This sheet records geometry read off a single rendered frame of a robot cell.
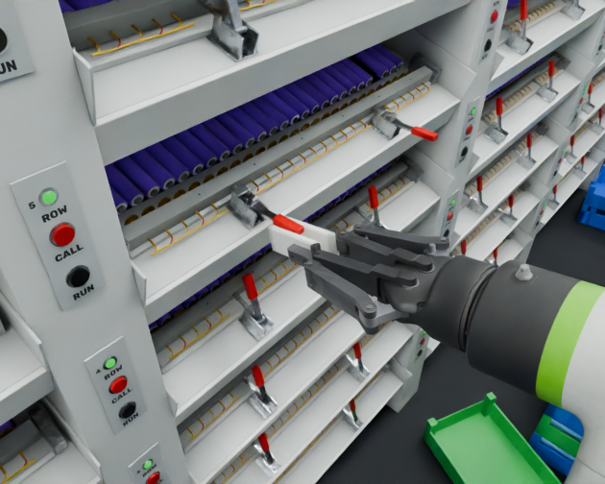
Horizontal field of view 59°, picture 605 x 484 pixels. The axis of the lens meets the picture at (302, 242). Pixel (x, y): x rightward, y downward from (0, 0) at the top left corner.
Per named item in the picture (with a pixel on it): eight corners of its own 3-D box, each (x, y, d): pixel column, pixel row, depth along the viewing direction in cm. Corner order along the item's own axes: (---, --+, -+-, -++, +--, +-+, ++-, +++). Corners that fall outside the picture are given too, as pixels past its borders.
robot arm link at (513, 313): (595, 248, 39) (544, 319, 34) (574, 362, 45) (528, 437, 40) (515, 227, 43) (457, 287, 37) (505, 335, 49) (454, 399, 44)
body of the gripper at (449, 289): (460, 377, 42) (366, 332, 48) (508, 318, 47) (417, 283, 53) (463, 304, 38) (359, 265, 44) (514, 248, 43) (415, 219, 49)
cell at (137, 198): (108, 166, 59) (145, 203, 57) (93, 173, 58) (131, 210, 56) (107, 154, 57) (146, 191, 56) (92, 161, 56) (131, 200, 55)
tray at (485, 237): (531, 209, 164) (559, 179, 154) (427, 319, 130) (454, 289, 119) (479, 169, 170) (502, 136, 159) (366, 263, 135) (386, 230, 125)
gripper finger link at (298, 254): (333, 270, 52) (313, 285, 50) (295, 254, 55) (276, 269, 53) (331, 257, 51) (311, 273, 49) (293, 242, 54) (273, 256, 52)
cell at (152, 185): (124, 158, 60) (161, 195, 58) (109, 165, 59) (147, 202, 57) (123, 147, 59) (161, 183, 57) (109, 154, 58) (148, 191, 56)
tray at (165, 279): (448, 121, 88) (477, 74, 81) (142, 329, 54) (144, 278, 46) (359, 54, 94) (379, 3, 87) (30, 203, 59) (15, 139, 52)
